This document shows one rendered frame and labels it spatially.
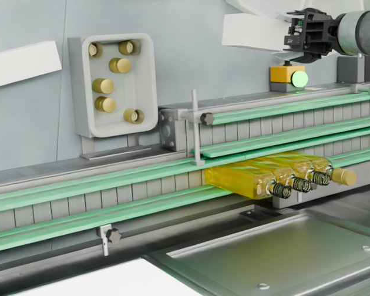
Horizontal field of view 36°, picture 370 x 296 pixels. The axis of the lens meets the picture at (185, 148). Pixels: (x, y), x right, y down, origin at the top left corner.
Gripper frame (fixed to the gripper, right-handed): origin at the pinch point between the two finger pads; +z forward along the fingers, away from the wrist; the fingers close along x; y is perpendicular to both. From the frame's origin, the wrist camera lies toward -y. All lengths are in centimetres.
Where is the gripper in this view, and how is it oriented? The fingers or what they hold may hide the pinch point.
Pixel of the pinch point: (281, 36)
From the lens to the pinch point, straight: 122.9
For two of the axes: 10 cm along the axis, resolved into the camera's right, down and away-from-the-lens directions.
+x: -0.9, 9.9, 1.2
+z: -5.5, -1.5, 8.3
